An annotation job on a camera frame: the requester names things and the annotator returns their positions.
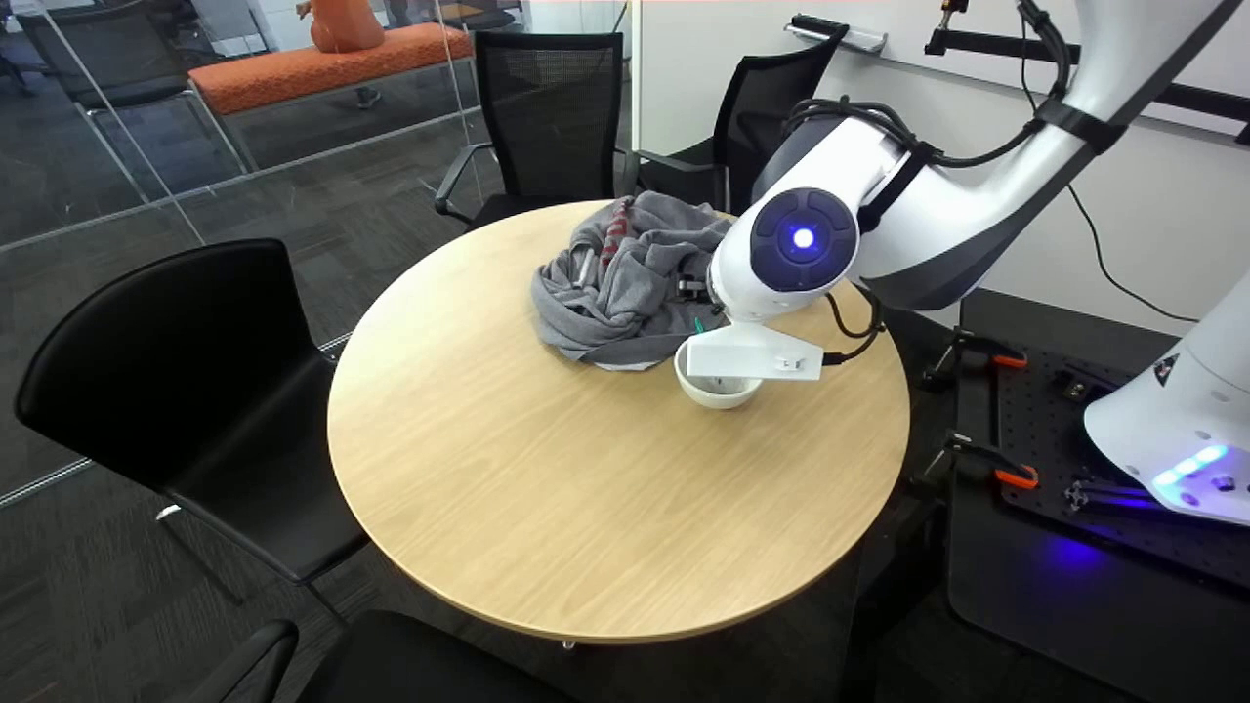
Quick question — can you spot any black wall rail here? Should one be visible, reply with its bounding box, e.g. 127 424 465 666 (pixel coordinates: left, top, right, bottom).
928 0 1250 132

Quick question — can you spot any black mesh chair by wall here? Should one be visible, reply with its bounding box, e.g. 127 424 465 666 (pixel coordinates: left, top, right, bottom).
636 36 851 217

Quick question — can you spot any black wall cable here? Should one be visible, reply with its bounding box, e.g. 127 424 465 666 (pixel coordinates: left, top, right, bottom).
1064 177 1204 326

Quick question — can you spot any grey mesh chair behind glass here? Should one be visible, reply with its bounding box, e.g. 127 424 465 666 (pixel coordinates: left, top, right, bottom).
13 3 260 181

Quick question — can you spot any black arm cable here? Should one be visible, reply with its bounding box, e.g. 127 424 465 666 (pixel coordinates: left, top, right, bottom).
786 0 1089 372

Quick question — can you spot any black office chair with armrests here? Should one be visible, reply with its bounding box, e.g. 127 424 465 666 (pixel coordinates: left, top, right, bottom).
429 28 625 225

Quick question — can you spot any black robot cart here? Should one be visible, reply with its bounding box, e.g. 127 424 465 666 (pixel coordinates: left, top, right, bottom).
941 286 1250 703

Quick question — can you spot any orange handled black clamp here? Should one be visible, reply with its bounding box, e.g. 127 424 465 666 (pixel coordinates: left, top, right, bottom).
918 326 1036 390
913 428 1047 496

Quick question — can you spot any orange upholstered bench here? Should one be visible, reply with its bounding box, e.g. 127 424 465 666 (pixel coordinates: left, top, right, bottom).
189 19 480 121

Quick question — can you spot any grey crumpled sweatshirt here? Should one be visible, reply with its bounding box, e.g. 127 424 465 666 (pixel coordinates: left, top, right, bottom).
529 186 736 376

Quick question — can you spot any whiteboard marker tray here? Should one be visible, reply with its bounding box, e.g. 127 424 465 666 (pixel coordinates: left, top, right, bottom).
786 11 892 58

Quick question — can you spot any black padded chair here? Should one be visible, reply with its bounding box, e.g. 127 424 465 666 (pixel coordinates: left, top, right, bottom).
13 233 385 627

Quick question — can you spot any white device blue light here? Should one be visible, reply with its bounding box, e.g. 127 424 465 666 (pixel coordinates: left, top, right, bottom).
987 348 1250 557

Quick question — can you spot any orange cushion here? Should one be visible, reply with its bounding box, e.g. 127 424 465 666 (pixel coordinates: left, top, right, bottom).
295 0 390 56

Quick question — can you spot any white bowl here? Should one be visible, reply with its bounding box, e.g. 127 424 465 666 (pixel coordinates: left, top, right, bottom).
671 341 769 414

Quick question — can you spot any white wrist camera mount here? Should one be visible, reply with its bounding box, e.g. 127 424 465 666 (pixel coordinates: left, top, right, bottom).
679 322 829 382

